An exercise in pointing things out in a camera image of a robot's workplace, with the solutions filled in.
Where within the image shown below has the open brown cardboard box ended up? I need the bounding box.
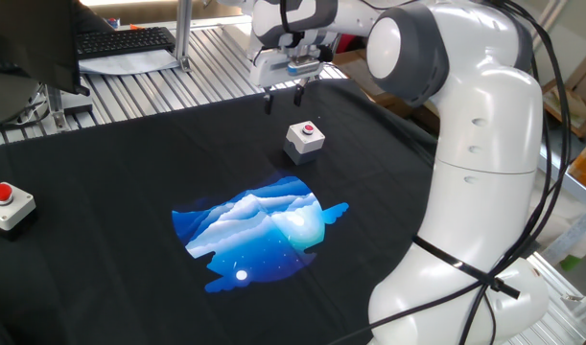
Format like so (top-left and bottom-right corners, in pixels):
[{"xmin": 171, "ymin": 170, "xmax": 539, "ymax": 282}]
[{"xmin": 333, "ymin": 47, "xmax": 418, "ymax": 119}]

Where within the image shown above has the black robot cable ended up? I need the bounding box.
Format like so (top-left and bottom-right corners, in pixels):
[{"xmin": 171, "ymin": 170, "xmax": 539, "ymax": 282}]
[{"xmin": 328, "ymin": 0, "xmax": 572, "ymax": 345}]

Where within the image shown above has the black monitor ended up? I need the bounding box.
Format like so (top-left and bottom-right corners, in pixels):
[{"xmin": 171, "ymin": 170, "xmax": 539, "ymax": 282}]
[{"xmin": 0, "ymin": 0, "xmax": 90, "ymax": 97}]

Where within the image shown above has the black cable tie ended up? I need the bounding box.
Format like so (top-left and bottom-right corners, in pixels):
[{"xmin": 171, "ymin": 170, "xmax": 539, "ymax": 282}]
[{"xmin": 411, "ymin": 235, "xmax": 522, "ymax": 301}]

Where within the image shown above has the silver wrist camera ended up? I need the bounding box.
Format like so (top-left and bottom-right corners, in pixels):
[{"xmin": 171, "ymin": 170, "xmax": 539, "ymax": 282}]
[{"xmin": 286, "ymin": 56, "xmax": 322, "ymax": 78}]

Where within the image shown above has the white grey push button box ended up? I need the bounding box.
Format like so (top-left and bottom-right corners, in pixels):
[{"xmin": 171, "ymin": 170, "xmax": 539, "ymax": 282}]
[{"xmin": 282, "ymin": 120, "xmax": 327, "ymax": 167}]

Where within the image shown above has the aluminium profile post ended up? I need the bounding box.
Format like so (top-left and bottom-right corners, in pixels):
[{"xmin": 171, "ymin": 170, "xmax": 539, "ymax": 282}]
[{"xmin": 174, "ymin": 0, "xmax": 194, "ymax": 73}]

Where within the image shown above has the white paper sheet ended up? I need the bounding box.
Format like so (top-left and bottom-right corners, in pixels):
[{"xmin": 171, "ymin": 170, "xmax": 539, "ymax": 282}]
[{"xmin": 79, "ymin": 49, "xmax": 179, "ymax": 77}]

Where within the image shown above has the black cloth with blue print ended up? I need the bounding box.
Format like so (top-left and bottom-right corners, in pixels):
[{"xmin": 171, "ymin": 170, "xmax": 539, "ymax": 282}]
[{"xmin": 0, "ymin": 78, "xmax": 440, "ymax": 345}]

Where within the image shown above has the red emergency stop button box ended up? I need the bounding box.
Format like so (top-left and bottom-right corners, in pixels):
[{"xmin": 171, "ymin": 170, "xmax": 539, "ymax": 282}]
[{"xmin": 0, "ymin": 181, "xmax": 37, "ymax": 241}]

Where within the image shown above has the black forearm strap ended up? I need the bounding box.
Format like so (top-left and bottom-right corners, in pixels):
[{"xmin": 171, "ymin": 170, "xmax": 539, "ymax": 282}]
[{"xmin": 278, "ymin": 0, "xmax": 306, "ymax": 49}]

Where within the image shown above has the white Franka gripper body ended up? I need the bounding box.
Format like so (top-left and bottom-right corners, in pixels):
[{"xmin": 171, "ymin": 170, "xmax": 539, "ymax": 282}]
[{"xmin": 248, "ymin": 45, "xmax": 325, "ymax": 89}]

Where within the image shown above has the black keyboard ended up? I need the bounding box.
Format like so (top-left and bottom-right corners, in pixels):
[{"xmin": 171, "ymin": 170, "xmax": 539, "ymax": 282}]
[{"xmin": 75, "ymin": 26, "xmax": 177, "ymax": 61}]

